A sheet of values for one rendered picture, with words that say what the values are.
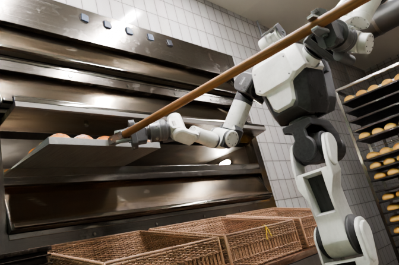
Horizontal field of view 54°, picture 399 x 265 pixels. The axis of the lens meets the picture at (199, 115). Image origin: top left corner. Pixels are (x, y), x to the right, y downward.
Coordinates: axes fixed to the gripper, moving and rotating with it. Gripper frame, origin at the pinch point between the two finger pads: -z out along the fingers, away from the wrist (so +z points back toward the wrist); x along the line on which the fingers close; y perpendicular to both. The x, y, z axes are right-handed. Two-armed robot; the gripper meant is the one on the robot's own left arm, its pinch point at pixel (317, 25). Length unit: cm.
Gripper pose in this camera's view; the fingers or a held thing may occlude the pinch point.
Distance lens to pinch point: 115.3
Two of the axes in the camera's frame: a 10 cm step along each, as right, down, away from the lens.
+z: 6.7, 0.7, 7.4
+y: -7.0, 3.8, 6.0
